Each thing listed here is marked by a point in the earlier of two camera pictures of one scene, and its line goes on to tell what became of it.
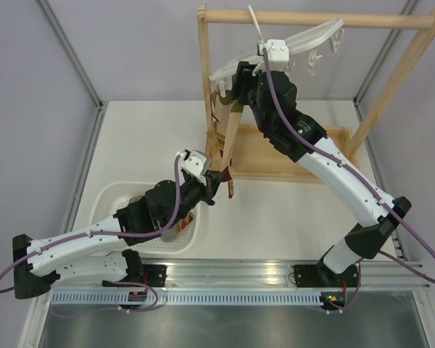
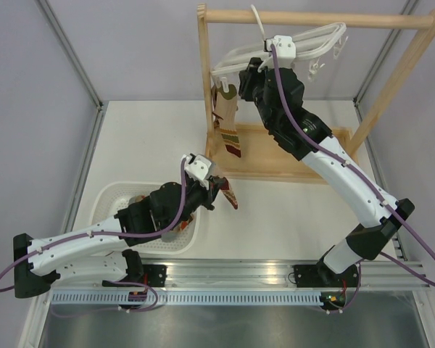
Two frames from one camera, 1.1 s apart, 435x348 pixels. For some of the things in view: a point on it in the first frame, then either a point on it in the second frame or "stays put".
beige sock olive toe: (235, 118) to (228, 191)
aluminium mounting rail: (390, 273) stays put
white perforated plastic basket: (107, 198) stays put
